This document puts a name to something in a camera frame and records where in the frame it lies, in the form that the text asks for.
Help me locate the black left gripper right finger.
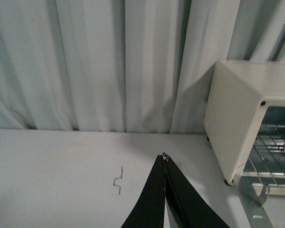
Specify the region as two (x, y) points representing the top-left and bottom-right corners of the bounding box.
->
(163, 153), (229, 228)

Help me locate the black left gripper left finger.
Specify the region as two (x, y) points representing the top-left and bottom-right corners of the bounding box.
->
(122, 155), (167, 228)

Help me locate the white glass oven door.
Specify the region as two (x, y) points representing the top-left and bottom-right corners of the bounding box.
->
(234, 176), (285, 228)

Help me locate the white Toshiba toaster oven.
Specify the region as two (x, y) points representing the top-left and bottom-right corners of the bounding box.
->
(204, 60), (285, 183)

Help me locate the pale blue curtain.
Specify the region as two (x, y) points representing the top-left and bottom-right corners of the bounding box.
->
(0, 0), (285, 133)

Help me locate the wire oven rack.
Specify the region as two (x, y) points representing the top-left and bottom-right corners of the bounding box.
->
(242, 124), (285, 189)

